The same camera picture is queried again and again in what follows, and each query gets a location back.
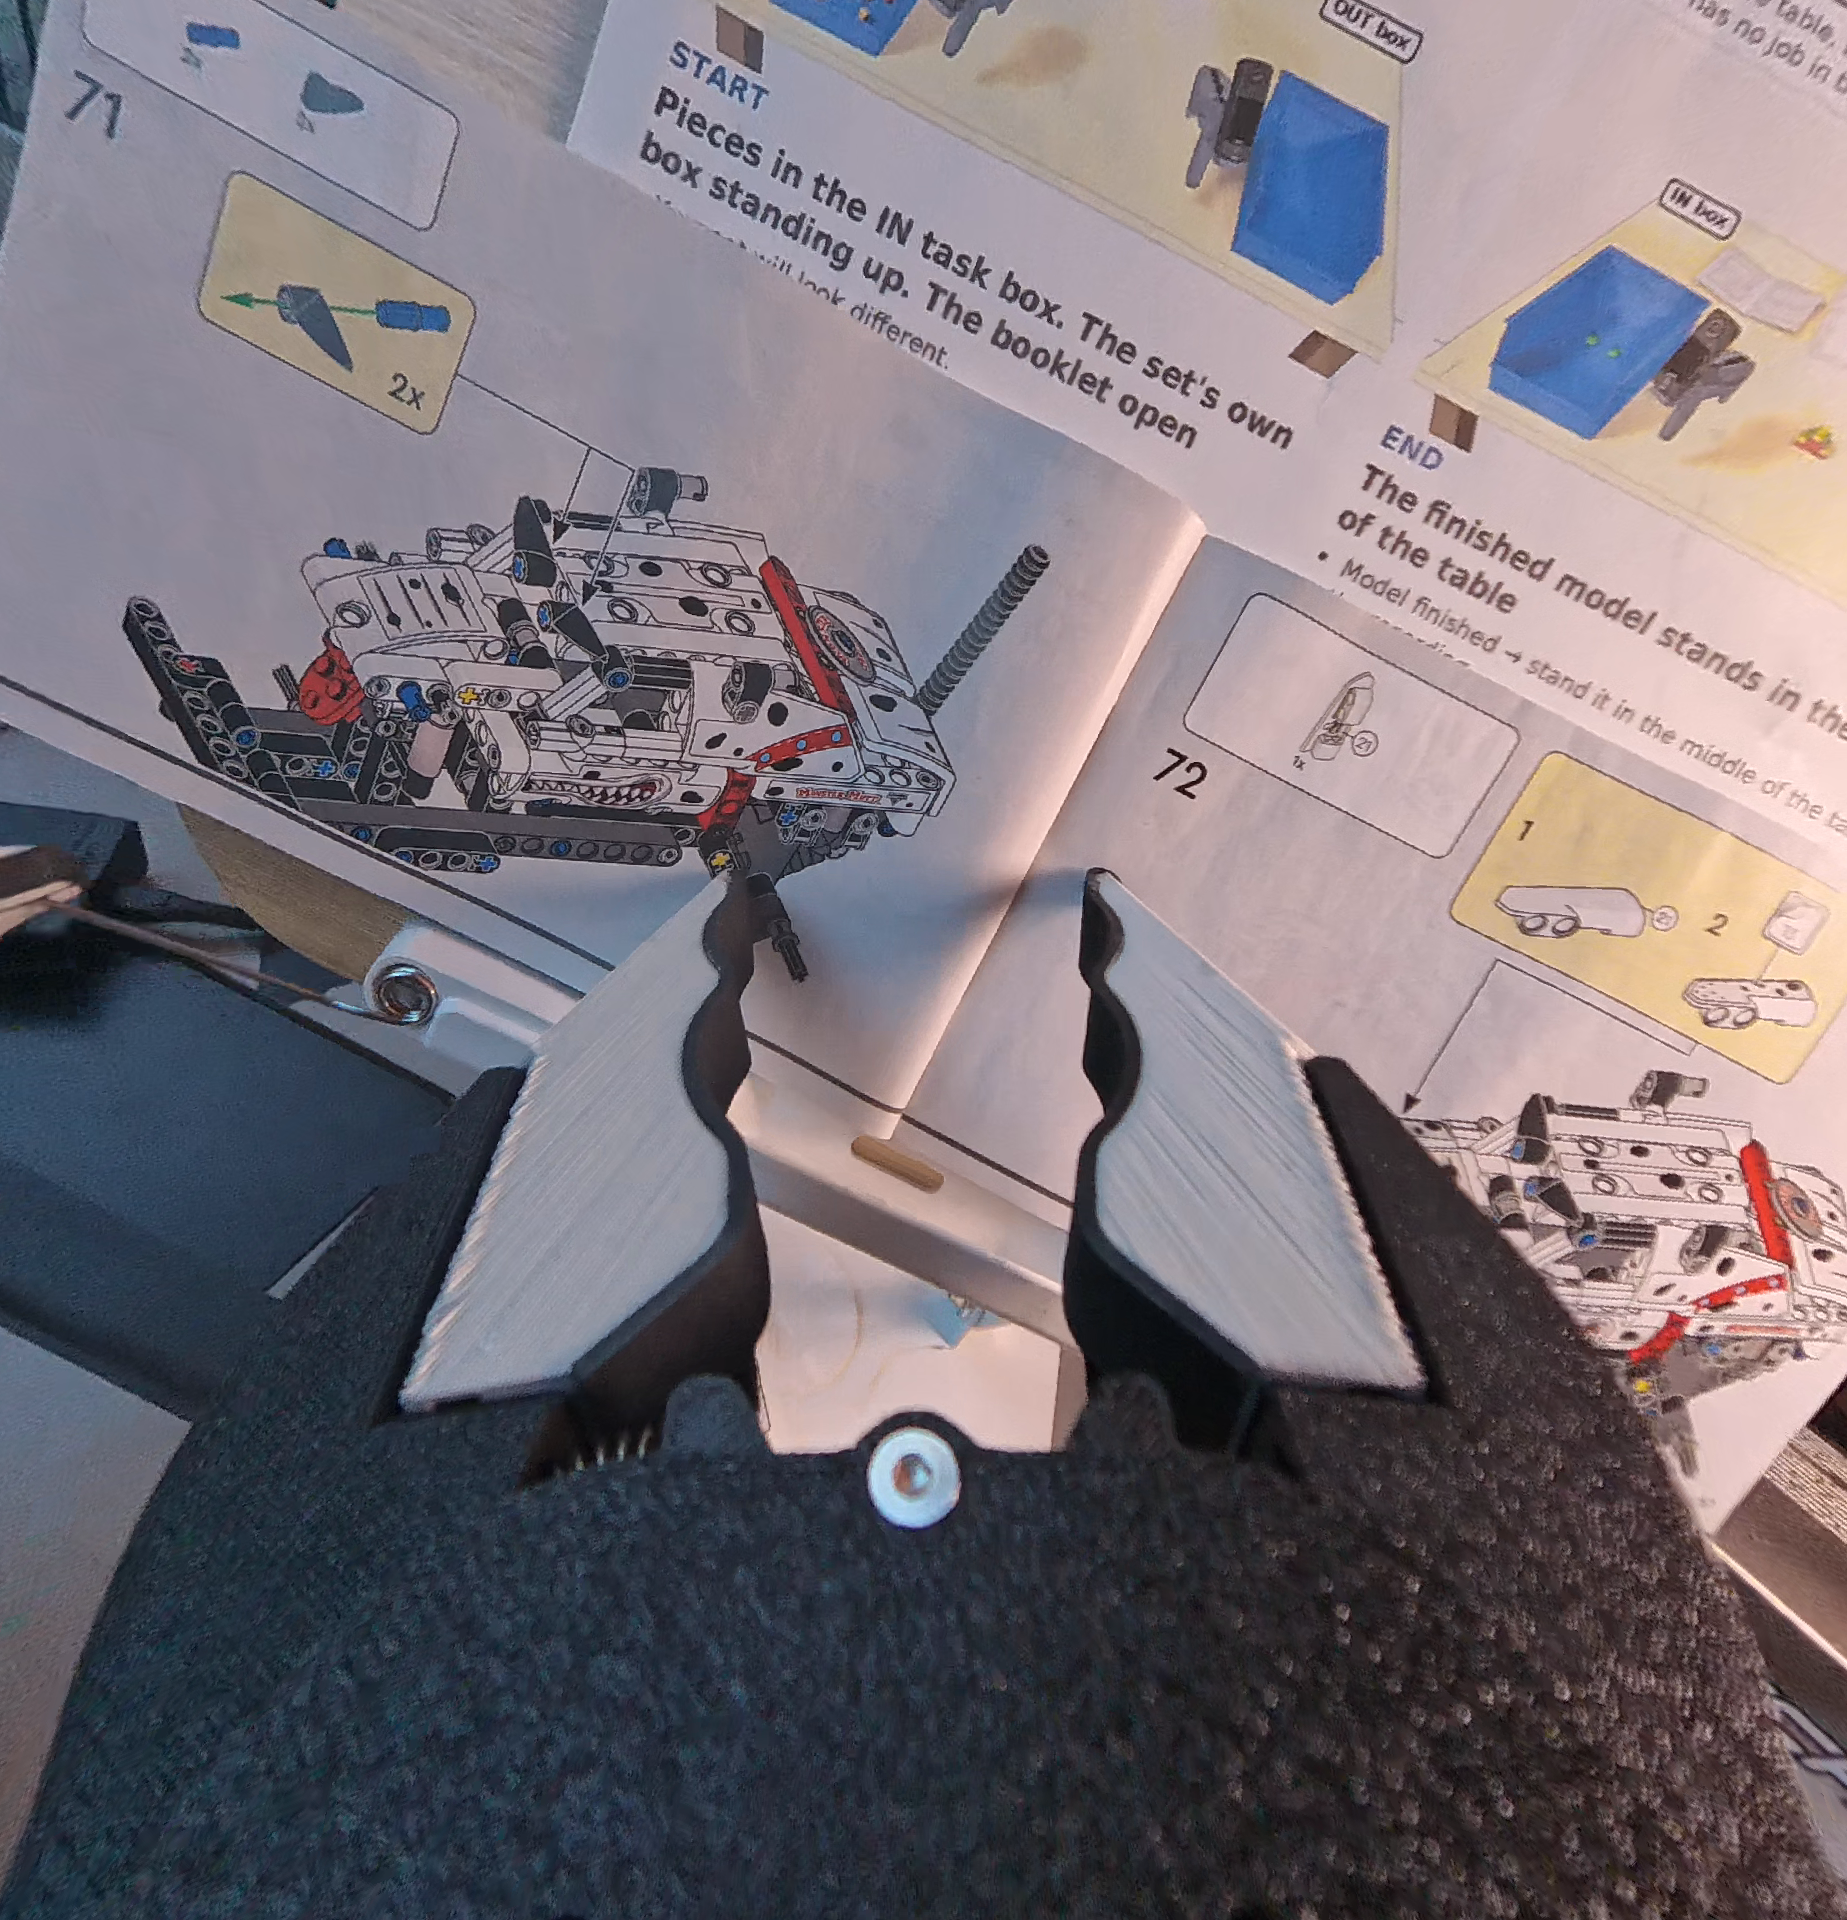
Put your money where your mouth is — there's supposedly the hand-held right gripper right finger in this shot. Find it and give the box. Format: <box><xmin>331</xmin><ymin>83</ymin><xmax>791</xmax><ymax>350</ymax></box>
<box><xmin>1062</xmin><ymin>865</ymin><xmax>1428</xmax><ymax>1398</ymax></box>

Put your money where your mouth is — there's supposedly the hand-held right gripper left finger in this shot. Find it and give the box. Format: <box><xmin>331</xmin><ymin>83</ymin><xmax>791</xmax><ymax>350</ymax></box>
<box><xmin>394</xmin><ymin>867</ymin><xmax>770</xmax><ymax>1415</ymax></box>

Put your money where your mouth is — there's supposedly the lego instruction booklet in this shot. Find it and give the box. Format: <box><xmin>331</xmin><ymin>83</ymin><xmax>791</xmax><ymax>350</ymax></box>
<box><xmin>0</xmin><ymin>0</ymin><xmax>1847</xmax><ymax>1519</ymax></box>

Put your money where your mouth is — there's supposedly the white booklet stand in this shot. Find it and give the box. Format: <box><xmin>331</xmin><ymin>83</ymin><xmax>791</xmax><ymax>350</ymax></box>
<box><xmin>54</xmin><ymin>877</ymin><xmax>1121</xmax><ymax>1443</ymax></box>

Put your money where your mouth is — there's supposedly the printed task sheet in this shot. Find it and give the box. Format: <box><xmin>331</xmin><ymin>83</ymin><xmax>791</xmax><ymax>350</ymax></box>
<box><xmin>564</xmin><ymin>0</ymin><xmax>1847</xmax><ymax>887</ymax></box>

